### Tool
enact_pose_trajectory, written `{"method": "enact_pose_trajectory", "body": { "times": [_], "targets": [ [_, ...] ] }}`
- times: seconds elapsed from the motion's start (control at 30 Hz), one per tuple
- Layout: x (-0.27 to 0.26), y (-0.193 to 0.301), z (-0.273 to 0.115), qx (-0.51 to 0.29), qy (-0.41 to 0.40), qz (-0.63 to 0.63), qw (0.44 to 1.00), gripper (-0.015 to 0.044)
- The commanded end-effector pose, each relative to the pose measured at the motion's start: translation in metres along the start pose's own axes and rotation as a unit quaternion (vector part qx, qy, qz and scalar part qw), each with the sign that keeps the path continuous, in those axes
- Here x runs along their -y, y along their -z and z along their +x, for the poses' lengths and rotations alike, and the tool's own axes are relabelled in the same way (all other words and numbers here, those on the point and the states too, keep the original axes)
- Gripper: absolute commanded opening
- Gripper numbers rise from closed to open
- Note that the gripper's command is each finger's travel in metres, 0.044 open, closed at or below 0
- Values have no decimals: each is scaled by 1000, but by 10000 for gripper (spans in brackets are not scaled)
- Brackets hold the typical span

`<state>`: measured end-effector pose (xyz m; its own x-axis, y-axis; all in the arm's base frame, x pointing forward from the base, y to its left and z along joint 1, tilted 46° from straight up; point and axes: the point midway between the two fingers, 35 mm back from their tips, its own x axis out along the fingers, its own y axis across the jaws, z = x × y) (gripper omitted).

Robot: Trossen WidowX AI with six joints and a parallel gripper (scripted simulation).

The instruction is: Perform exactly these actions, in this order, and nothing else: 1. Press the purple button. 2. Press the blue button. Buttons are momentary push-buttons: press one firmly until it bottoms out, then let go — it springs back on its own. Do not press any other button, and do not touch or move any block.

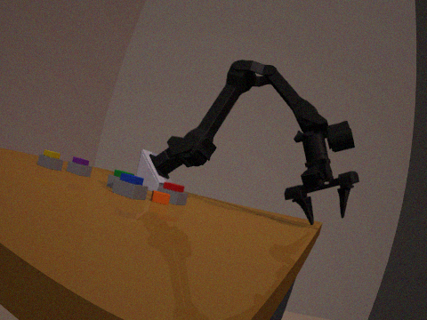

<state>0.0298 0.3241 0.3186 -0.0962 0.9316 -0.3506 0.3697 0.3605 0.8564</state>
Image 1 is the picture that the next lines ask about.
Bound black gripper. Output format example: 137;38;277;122
285;154;359;225

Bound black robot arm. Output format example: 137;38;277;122
149;60;355;189

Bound orange block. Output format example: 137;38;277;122
151;190;170;206

